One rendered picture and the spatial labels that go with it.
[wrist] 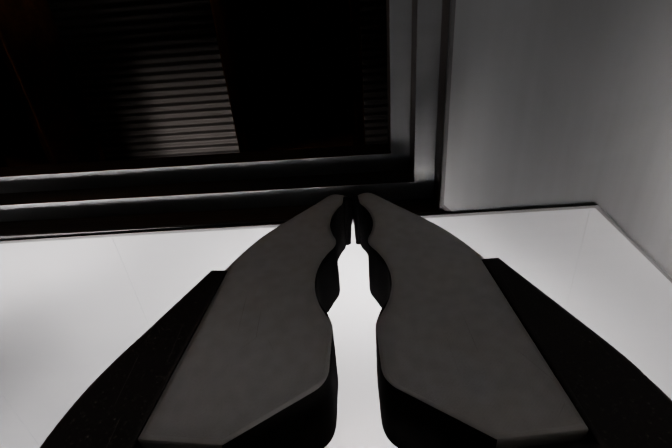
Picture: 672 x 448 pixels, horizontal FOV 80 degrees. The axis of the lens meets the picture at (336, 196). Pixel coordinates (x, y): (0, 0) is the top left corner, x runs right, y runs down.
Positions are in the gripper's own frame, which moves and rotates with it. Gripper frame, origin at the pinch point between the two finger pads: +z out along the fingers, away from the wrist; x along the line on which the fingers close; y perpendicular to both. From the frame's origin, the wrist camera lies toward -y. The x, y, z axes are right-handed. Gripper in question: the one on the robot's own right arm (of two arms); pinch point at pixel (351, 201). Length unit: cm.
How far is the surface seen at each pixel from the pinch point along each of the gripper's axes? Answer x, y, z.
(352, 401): -0.5, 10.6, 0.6
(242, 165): -4.0, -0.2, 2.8
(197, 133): -16.6, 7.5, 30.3
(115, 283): -9.0, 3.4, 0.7
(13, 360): -14.8, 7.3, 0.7
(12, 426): -16.9, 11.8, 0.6
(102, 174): -9.4, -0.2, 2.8
